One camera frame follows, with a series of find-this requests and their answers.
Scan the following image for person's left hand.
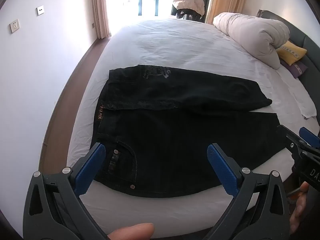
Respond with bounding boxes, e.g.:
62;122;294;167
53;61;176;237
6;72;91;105
107;223;155;240

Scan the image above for beige curtain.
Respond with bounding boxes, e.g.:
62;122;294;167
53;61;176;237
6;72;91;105
90;0;112;39
205;0;250;25

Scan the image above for dark garment under jacket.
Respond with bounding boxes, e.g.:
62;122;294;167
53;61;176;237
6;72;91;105
171;6;203;21

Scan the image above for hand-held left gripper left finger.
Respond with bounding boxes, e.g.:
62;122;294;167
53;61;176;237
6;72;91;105
22;142;110;240

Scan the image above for dark grey headboard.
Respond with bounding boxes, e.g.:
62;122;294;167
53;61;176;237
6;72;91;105
257;9;320;120

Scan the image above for purple pillow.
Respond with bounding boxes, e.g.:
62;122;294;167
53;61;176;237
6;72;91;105
279;59;308;79

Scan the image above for black denim pants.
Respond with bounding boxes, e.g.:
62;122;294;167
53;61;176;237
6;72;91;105
93;65;282;198

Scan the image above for rolled white duvet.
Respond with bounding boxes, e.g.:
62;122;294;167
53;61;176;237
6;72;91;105
212;12;291;70

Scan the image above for yellow patterned pillow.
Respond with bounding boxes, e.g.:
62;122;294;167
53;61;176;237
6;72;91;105
276;41;307;65

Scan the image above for person's right hand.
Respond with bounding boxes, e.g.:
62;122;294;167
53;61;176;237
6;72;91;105
289;181;313;233

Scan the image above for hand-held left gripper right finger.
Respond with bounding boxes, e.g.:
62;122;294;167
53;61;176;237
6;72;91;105
200;143;292;240

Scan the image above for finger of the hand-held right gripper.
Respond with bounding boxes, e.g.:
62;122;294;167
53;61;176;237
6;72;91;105
276;124;304;159
299;126;320;153

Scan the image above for bed with white sheet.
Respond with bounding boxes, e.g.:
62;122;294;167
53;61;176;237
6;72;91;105
66;15;318;230

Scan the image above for white flat cloth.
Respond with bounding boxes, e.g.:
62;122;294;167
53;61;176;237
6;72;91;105
277;66;317;119

